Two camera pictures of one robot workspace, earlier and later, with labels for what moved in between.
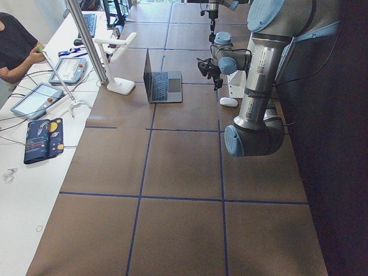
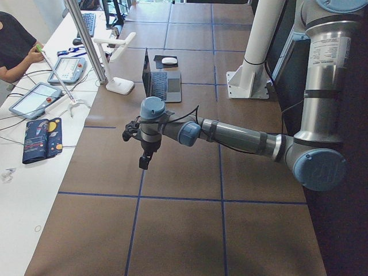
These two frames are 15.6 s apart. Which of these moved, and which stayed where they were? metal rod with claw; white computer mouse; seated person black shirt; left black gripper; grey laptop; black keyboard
Moved: white computer mouse; left black gripper
Stayed: metal rod with claw; grey laptop; seated person black shirt; black keyboard
